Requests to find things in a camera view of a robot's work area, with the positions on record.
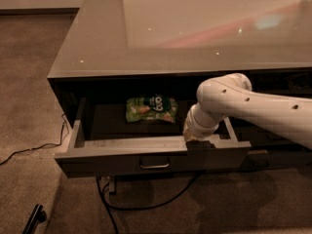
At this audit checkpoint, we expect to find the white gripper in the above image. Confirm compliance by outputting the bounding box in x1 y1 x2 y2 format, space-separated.
182 104 221 142

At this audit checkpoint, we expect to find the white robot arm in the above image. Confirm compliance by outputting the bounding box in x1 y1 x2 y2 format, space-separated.
183 73 312 149

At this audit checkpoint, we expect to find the grey drawer cabinet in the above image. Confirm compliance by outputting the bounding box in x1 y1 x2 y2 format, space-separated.
47 0 312 181

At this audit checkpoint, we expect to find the green snack bag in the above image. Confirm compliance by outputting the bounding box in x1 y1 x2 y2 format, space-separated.
126 95 178 123

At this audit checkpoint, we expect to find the metal cabinet leg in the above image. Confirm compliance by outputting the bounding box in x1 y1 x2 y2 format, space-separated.
108 176 116 195

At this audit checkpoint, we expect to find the black object on floor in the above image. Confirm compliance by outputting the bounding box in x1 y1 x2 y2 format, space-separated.
22 204 47 234

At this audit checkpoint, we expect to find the thick black floor cable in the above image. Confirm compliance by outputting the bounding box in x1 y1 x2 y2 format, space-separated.
95 173 203 234

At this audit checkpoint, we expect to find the thin black floor cable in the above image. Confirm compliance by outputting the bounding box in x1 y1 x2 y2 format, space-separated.
0 114 67 167

